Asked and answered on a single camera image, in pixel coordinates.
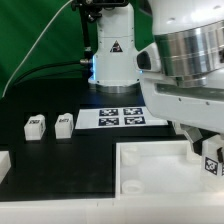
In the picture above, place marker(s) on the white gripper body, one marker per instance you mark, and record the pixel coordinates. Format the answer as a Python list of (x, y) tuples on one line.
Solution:
[(201, 107)]

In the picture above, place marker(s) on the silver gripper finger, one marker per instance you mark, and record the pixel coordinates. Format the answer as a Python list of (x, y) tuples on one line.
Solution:
[(195, 138), (220, 155)]

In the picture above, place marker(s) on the white square table top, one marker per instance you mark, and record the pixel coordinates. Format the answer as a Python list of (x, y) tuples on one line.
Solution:
[(162, 172)]

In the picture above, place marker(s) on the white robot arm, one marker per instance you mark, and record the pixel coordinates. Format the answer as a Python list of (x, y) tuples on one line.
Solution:
[(181, 73)]

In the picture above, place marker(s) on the white sheet with markers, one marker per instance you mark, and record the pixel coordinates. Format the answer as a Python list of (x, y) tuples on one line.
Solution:
[(116, 118)]

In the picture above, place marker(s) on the white front obstacle bar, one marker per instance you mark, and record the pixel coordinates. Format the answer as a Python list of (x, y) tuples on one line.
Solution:
[(107, 212)]

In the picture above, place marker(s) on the white obstacle block left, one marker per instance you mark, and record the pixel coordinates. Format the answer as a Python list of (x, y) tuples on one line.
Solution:
[(5, 164)]

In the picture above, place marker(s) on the black camera stand pole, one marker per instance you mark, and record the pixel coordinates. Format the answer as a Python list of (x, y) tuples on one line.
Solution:
[(87, 13)]

